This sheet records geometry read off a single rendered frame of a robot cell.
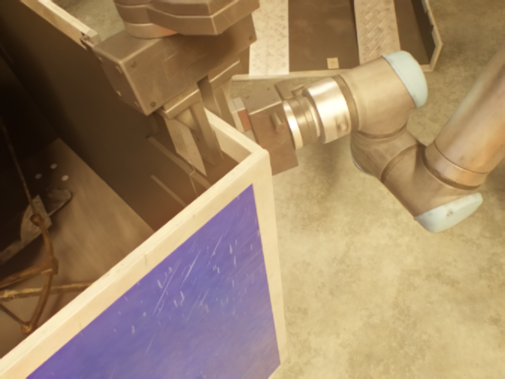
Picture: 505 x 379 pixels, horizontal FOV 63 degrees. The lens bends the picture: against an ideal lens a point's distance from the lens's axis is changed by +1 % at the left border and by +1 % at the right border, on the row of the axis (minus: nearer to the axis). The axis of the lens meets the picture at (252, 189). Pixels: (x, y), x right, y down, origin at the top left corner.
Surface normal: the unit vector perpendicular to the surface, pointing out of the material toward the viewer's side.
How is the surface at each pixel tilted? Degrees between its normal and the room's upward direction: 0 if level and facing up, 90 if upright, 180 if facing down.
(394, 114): 92
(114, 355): 90
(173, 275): 90
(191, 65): 80
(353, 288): 0
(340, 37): 2
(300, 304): 0
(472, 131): 70
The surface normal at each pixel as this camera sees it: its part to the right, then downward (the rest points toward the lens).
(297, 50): -0.09, -0.55
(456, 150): -0.73, 0.34
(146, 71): 0.68, 0.43
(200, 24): -0.39, 0.73
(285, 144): 0.26, 0.67
